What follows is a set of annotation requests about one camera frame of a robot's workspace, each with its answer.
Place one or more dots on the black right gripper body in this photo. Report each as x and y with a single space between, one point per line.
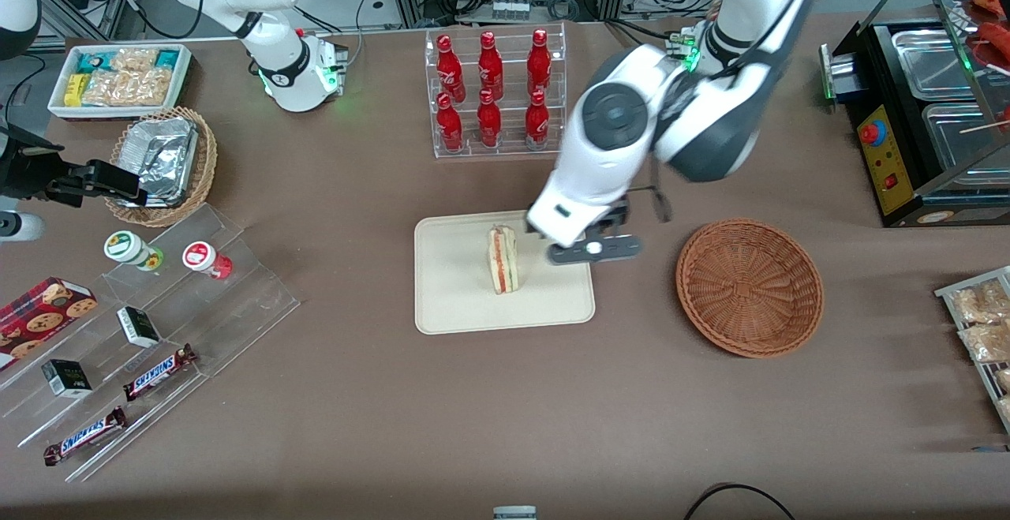
30 170

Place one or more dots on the triangular sandwich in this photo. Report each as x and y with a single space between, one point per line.
503 260

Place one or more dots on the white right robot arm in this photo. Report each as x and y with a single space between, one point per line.
292 78

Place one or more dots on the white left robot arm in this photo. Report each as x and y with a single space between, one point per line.
615 114

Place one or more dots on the light tan wicker basket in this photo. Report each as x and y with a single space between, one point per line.
205 165

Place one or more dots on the cream plastic tray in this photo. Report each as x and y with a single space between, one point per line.
458 283

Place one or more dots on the brown round wicker basket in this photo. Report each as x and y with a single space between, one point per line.
750 287

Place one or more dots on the silver foil container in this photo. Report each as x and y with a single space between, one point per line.
162 157

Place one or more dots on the green lid yogurt cup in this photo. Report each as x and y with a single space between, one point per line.
125 246

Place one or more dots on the white rectangular snack bin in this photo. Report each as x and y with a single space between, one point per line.
59 106

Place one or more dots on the clear acrylic bottle rack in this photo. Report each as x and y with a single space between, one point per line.
513 145

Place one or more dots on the large clear cracker bag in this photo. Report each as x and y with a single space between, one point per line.
130 87

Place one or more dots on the red cola bottle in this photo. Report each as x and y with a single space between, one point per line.
490 64
488 121
449 66
450 125
536 121
539 62

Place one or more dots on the yellow snack packet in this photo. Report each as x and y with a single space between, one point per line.
75 90

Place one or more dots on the red lid yogurt cup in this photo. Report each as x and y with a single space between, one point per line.
199 256

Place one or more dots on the teal snack packet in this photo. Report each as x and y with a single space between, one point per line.
96 61

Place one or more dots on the small clear cracker bag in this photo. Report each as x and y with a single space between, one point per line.
134 58

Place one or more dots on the red cookie box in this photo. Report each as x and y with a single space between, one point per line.
39 319

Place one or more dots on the small black box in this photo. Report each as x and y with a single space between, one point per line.
139 327
66 378

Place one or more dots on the clear acrylic stepped shelf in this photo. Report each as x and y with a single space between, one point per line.
237 307

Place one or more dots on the brown Snickers bar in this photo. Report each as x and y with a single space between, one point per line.
158 372
85 435

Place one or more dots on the black food warmer appliance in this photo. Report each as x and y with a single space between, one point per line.
884 157

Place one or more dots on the small grey white object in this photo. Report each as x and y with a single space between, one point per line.
514 514

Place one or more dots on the stainless steel pan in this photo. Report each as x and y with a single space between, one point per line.
931 62
959 145

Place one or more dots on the clear bag of snacks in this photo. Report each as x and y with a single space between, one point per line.
982 303
986 342

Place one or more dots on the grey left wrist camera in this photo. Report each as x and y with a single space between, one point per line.
611 249

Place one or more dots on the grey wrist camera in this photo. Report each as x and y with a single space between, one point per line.
20 226
611 249

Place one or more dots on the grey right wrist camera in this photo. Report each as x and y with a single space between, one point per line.
20 226

